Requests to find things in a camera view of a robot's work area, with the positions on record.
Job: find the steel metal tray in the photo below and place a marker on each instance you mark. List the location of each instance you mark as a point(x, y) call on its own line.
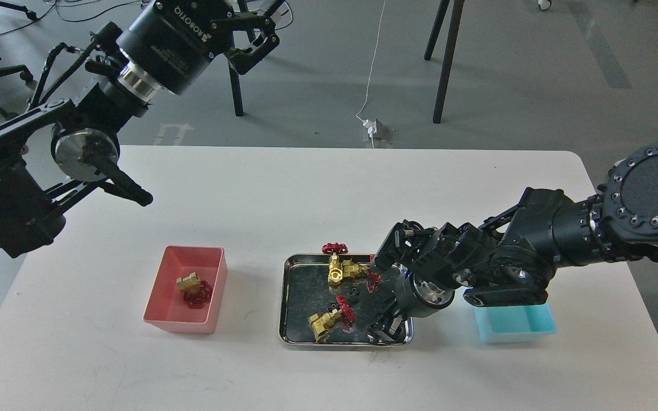
point(306, 292)

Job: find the black table leg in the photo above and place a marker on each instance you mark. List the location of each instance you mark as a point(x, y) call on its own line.
point(234, 76)
point(449, 51)

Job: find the blue plastic box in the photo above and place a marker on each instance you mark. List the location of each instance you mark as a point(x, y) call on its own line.
point(514, 324)

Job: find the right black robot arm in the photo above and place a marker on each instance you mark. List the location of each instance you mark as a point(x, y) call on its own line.
point(510, 259)

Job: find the black table leg left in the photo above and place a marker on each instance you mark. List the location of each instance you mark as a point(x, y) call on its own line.
point(234, 76)

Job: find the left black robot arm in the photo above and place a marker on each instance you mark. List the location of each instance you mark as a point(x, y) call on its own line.
point(66, 144)

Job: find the brass valve red handwheel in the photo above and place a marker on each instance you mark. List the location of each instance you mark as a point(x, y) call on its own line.
point(352, 270)
point(322, 324)
point(335, 268)
point(196, 293)

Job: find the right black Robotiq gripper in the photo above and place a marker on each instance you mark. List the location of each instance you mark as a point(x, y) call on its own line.
point(411, 297)

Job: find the black table leg right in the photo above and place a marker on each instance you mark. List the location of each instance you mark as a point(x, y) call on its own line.
point(449, 51)

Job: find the brass valve red handwheel bottom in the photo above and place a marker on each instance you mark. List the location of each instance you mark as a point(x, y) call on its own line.
point(322, 324)

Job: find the black gear center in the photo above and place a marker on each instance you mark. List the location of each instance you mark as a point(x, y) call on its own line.
point(352, 296)

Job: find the brass valve upright red handwheel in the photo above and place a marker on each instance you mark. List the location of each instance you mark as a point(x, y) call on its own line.
point(335, 268)

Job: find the white power adapter on floor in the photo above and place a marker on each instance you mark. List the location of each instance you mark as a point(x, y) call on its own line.
point(376, 131)

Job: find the pink plastic box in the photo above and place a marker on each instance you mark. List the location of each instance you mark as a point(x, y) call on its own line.
point(166, 308)

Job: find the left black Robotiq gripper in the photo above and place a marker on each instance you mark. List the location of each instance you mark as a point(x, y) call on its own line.
point(174, 41)

